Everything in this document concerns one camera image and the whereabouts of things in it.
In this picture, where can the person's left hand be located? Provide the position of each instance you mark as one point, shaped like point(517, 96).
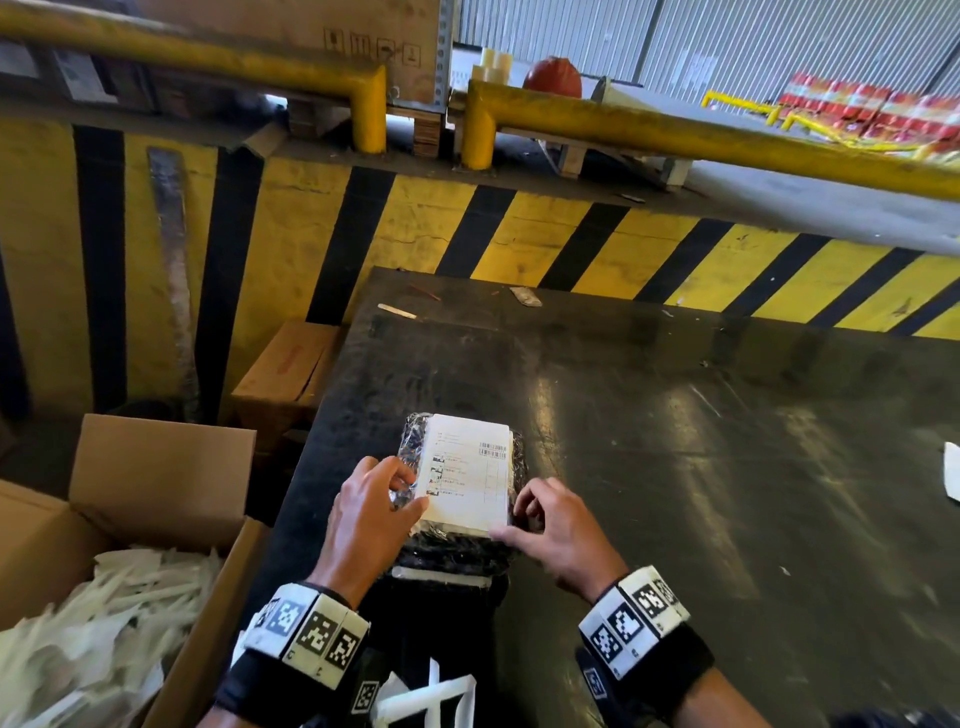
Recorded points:
point(367, 525)

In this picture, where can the person's right hand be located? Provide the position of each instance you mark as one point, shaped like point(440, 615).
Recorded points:
point(570, 540)

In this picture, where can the stack black packets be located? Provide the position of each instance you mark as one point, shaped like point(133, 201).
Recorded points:
point(450, 559)

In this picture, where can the printed label paper sheet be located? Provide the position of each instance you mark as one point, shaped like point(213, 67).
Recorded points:
point(465, 472)

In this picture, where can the person's left forearm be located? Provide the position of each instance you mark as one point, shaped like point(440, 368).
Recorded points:
point(217, 718)

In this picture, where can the person's right forearm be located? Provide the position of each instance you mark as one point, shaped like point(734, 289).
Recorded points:
point(720, 701)

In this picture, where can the pile of crumpled backing paper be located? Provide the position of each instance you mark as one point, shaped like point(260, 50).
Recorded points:
point(97, 637)

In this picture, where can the black wristband with white markers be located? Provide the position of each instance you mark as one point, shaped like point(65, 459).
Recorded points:
point(300, 630)
point(637, 622)

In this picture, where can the white backing paper strip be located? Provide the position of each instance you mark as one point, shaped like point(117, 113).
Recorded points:
point(405, 697)
point(465, 709)
point(436, 675)

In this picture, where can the small brown cardboard box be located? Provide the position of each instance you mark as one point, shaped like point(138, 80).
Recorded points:
point(285, 367)

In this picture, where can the small wooden stick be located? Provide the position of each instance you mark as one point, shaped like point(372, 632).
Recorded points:
point(397, 311)

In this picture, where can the open brown cardboard box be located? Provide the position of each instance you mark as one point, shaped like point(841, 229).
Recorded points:
point(150, 480)

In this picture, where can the thin red stick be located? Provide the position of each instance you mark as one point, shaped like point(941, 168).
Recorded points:
point(425, 292)

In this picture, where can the crumpled tape scrap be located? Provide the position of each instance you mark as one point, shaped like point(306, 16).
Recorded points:
point(526, 297)

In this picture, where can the yellow black striped barrier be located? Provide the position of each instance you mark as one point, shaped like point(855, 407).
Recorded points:
point(285, 247)

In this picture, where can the white table with wooden legs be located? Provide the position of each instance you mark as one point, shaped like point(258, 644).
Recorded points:
point(571, 161)

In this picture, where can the white paper sheet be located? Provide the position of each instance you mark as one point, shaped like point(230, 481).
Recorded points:
point(952, 472)

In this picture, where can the wooden pallet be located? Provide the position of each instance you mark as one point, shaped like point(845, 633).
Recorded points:
point(427, 135)

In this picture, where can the small wooden block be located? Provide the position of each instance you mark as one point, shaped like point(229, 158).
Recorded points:
point(266, 140)

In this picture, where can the red hard hat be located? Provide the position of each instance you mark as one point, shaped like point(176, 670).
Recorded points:
point(553, 77)

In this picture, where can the cream paper rolls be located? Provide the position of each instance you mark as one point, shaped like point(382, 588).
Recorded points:
point(493, 66)

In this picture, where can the large plywood crate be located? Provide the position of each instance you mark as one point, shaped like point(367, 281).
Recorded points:
point(300, 30)

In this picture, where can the stack of red drink packs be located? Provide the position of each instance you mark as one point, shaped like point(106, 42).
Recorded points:
point(870, 109)

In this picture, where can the white paper tag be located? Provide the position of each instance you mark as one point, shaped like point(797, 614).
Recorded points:
point(16, 60)
point(84, 75)

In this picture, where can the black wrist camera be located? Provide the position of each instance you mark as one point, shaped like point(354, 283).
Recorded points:
point(365, 696)
point(595, 682)

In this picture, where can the yellow guard rail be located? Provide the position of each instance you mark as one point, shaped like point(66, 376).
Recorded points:
point(712, 142)
point(225, 56)

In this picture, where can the small yellow floor rail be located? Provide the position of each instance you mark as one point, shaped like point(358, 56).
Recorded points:
point(825, 131)
point(739, 101)

